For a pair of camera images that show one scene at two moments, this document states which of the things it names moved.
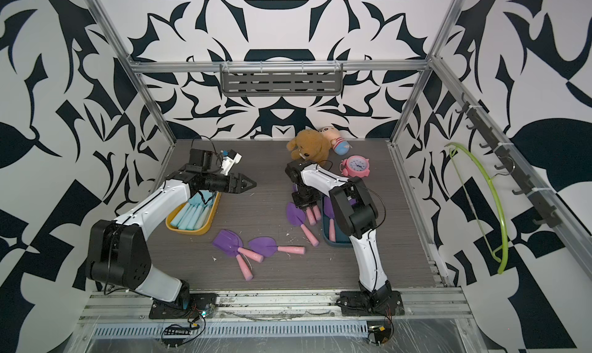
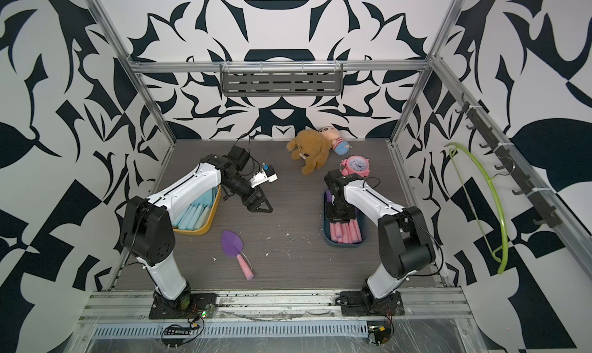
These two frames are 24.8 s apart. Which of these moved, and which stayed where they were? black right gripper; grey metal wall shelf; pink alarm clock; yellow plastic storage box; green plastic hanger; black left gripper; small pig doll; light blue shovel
Moved: black right gripper; black left gripper
Stayed: light blue shovel; grey metal wall shelf; pink alarm clock; green plastic hanger; yellow plastic storage box; small pig doll
